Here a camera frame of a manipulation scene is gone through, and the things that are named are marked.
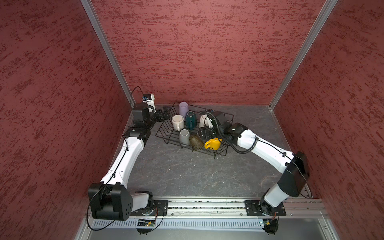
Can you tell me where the yellow mug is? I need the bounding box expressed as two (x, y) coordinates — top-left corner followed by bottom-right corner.
(204, 138), (222, 151)

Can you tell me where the olive green glass tumbler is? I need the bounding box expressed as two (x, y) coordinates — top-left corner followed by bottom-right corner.
(189, 134), (205, 151)

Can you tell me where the white faceted mug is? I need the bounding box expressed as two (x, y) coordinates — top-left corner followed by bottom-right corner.
(199, 114), (213, 129)

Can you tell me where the white mug red inside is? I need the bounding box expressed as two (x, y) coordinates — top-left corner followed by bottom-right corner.
(172, 115), (185, 132)

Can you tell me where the white mug green handle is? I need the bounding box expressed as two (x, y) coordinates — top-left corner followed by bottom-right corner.
(186, 111), (197, 131)

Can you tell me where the white mug grey outside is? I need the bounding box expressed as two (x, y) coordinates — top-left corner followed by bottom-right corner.
(179, 129), (191, 146)

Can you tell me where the lilac plastic cup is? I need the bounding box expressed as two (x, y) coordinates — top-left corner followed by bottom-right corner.
(179, 102), (189, 118)

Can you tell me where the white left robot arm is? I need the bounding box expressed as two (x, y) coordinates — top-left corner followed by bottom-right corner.
(88, 100), (164, 221)

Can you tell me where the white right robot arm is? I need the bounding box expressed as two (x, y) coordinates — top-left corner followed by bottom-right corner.
(200, 111), (310, 216)

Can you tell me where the left circuit board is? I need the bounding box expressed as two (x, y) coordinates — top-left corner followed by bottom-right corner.
(136, 219), (157, 235)

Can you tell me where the circuit board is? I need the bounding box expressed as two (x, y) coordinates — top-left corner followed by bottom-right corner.
(263, 219), (279, 235)
(136, 219), (157, 235)

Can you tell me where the right circuit board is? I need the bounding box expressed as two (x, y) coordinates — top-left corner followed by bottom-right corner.
(263, 219), (279, 235)

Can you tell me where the black wire dish rack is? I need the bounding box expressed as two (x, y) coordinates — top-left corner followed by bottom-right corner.
(156, 102), (228, 158)

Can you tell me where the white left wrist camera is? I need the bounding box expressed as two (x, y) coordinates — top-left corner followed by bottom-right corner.
(142, 94), (156, 113)

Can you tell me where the black corrugated cable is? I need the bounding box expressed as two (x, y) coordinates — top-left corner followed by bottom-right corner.
(198, 110), (259, 155)

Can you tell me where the aluminium corner post left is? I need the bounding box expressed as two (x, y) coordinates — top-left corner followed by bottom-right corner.
(81, 0), (136, 107)

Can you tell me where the aluminium corner post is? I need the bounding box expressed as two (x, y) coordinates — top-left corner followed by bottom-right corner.
(269, 0), (338, 112)
(81, 0), (136, 107)

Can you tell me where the aluminium front rail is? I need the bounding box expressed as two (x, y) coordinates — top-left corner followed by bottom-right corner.
(85, 196), (326, 219)

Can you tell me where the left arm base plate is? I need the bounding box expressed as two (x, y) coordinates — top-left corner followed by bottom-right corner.
(131, 200), (169, 217)

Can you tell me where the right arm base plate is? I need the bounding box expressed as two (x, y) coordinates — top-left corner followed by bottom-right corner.
(245, 200), (287, 217)

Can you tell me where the aluminium corner post right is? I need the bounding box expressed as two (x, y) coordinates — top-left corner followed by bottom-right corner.
(269, 0), (338, 112)

